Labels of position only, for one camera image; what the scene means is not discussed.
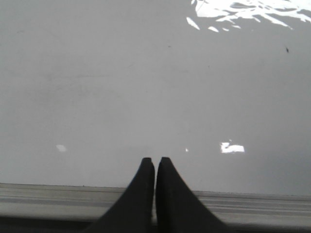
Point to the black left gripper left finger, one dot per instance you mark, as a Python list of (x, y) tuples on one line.
[(132, 212)]

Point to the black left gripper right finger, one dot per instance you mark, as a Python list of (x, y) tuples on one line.
[(178, 210)]

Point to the white whiteboard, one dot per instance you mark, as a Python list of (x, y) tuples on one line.
[(222, 87)]

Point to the aluminium whiteboard frame rail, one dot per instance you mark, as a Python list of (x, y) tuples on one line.
[(242, 212)]

